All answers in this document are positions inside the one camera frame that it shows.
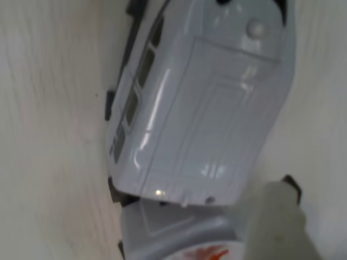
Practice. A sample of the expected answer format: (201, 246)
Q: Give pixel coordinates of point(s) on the long white toy train car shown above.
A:
(206, 108)

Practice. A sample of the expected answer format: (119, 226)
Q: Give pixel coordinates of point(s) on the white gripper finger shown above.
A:
(271, 224)

